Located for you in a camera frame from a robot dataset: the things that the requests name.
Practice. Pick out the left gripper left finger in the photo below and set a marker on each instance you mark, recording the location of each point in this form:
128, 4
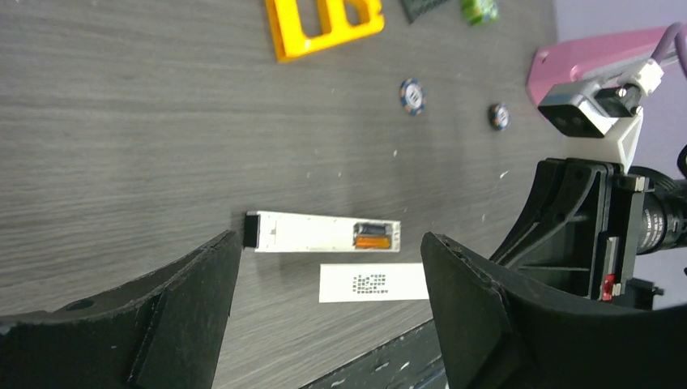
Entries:
162, 330

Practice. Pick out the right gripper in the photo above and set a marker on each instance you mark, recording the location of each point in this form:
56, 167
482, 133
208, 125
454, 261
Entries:
574, 205

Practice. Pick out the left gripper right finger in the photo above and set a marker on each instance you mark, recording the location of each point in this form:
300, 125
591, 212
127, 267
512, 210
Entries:
500, 329

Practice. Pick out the long white remote lid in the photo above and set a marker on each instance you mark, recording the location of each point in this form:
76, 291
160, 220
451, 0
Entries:
360, 282

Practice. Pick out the white remote battery cover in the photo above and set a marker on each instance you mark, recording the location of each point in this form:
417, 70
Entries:
284, 232

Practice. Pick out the orange small cylinder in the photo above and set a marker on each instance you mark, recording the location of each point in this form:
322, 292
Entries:
365, 242

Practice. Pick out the black battery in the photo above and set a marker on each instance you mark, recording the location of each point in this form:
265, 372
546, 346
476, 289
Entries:
372, 229

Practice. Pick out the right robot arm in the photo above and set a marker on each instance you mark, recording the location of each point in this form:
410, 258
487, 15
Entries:
666, 208

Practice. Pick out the poker chip right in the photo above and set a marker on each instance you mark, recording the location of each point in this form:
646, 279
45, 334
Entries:
499, 116

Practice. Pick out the poker chip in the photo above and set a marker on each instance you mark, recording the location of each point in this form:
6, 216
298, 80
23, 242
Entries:
412, 96
499, 116

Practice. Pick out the pink metronome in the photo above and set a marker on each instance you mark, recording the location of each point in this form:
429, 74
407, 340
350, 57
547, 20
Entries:
622, 57

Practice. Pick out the poker chip left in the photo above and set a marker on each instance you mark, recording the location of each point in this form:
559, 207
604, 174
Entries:
412, 96

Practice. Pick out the green monster toy cube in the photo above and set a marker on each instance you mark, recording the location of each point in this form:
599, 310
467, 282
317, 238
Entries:
477, 12

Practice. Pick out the grey lego baseplate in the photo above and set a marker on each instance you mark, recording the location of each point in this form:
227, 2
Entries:
413, 9

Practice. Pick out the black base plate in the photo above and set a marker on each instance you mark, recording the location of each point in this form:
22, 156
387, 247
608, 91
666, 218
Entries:
412, 360

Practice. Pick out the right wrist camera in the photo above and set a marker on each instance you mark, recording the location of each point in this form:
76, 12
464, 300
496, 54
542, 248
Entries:
601, 122

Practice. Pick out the yellow triangular frame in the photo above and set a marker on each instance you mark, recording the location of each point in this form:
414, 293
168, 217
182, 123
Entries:
340, 21

